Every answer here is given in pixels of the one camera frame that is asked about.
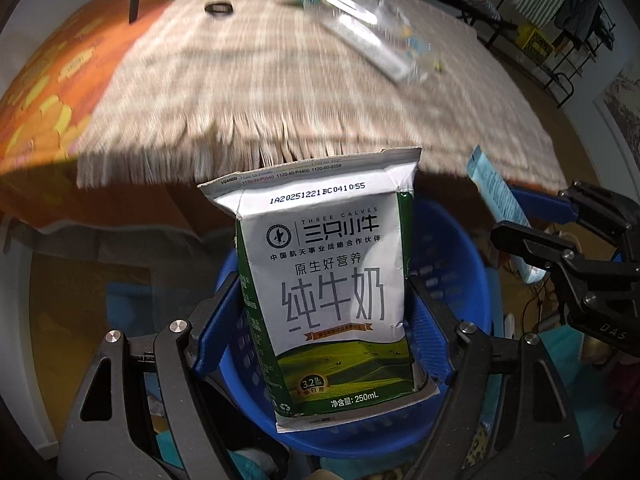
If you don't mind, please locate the wall poster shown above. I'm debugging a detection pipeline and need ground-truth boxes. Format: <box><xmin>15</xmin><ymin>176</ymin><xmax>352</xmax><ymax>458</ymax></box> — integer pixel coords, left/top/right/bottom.
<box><xmin>594</xmin><ymin>62</ymin><xmax>640</xmax><ymax>161</ymax></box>

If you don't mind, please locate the light blue packet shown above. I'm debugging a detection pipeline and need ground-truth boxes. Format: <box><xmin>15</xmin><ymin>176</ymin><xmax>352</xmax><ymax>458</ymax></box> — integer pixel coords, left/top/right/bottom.
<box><xmin>465</xmin><ymin>146</ymin><xmax>548</xmax><ymax>283</ymax></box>

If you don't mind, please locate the blue plastic basket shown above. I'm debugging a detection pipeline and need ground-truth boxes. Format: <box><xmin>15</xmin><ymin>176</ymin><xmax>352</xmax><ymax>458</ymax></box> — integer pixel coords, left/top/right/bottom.
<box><xmin>214</xmin><ymin>195</ymin><xmax>493</xmax><ymax>463</ymax></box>

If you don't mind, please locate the clear plastic bottle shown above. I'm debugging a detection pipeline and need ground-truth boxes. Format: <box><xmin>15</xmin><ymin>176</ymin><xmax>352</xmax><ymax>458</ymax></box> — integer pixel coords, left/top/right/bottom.
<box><xmin>300</xmin><ymin>0</ymin><xmax>441</xmax><ymax>85</ymax></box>

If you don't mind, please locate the black clothes rack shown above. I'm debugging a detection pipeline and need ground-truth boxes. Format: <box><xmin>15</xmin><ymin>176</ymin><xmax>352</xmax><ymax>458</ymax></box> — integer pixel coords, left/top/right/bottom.
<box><xmin>542</xmin><ymin>15</ymin><xmax>621</xmax><ymax>108</ymax></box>

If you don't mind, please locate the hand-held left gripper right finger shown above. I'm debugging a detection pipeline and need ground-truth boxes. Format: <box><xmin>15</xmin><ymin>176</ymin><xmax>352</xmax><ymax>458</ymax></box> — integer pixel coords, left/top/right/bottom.
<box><xmin>407</xmin><ymin>275</ymin><xmax>588</xmax><ymax>480</ymax></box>

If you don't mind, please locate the yellow crate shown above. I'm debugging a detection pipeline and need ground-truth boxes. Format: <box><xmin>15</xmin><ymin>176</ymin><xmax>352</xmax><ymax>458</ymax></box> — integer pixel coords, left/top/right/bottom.
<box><xmin>517</xmin><ymin>25</ymin><xmax>557</xmax><ymax>59</ymax></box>

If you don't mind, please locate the dark jacket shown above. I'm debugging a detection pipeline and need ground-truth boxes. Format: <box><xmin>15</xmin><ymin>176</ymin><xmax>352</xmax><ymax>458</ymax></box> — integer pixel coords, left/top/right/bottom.
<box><xmin>554</xmin><ymin>0</ymin><xmax>608</xmax><ymax>47</ymax></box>

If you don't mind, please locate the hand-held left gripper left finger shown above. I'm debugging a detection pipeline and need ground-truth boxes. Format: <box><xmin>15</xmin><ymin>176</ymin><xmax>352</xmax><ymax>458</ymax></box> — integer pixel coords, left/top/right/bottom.
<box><xmin>60</xmin><ymin>270</ymin><xmax>247</xmax><ymax>480</ymax></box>

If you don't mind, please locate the orange floral mattress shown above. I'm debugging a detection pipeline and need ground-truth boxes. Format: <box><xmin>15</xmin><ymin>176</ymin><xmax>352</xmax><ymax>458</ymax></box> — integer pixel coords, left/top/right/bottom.
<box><xmin>0</xmin><ymin>0</ymin><xmax>211</xmax><ymax>233</ymax></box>

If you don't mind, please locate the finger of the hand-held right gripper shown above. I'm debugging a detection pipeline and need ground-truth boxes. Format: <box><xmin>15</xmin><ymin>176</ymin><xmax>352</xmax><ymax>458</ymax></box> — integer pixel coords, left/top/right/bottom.
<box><xmin>506</xmin><ymin>185</ymin><xmax>637</xmax><ymax>257</ymax></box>
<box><xmin>490</xmin><ymin>220</ymin><xmax>640</xmax><ymax>312</ymax></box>

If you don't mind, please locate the striped garment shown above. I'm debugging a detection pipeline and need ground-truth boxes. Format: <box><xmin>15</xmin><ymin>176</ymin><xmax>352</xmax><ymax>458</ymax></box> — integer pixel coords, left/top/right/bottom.
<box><xmin>457</xmin><ymin>0</ymin><xmax>502</xmax><ymax>22</ymax></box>

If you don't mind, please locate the beige plaid fringed blanket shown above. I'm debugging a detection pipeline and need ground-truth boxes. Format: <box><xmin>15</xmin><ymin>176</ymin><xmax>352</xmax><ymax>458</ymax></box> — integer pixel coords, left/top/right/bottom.
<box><xmin>75</xmin><ymin>0</ymin><xmax>568</xmax><ymax>191</ymax></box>

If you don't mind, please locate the white green milk carton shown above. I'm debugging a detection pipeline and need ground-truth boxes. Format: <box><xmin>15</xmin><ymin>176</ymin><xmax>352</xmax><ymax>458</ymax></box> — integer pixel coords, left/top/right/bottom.
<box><xmin>197</xmin><ymin>147</ymin><xmax>440</xmax><ymax>435</ymax></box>

